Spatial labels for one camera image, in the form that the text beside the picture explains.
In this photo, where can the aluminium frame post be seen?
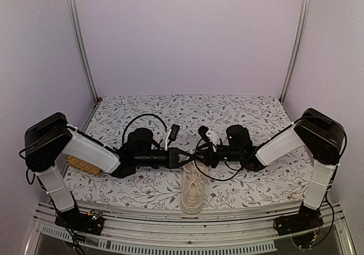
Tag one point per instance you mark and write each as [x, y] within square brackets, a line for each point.
[302, 19]
[75, 21]

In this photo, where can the yellow woven placemat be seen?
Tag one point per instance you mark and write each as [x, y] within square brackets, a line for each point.
[82, 165]

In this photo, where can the right aluminium frame post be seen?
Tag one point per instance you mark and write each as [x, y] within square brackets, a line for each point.
[302, 19]

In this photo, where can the aluminium front rail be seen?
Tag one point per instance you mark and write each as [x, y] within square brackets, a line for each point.
[160, 231]

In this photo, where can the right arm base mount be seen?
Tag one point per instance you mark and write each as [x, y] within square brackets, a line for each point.
[305, 219]

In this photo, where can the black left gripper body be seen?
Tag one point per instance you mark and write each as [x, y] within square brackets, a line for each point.
[147, 160]

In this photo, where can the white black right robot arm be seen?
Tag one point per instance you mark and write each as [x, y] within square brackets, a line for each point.
[323, 138]

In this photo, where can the cream lace platform sneaker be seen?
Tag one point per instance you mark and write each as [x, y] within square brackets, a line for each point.
[193, 187]

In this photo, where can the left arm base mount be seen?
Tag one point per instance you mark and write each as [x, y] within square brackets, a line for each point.
[91, 222]

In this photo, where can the floral patterned table mat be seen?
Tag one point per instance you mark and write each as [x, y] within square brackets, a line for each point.
[284, 181]

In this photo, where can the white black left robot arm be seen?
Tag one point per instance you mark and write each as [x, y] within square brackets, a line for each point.
[54, 136]

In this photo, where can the left aluminium frame post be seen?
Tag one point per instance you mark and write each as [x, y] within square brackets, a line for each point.
[75, 21]

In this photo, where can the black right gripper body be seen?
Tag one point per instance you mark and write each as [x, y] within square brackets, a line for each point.
[233, 155]

